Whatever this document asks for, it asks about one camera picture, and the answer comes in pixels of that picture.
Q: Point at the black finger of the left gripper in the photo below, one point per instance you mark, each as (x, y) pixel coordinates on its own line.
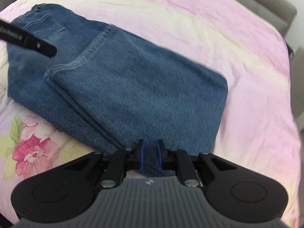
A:
(19, 37)

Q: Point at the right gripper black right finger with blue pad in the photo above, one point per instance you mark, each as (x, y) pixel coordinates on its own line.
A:
(180, 162)

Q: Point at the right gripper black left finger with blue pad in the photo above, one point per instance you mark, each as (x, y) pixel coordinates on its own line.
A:
(122, 161)

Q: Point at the blue denim pants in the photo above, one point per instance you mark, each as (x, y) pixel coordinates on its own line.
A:
(109, 88)

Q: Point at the pink floral bed sheet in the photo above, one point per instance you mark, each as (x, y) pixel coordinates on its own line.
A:
(257, 130)

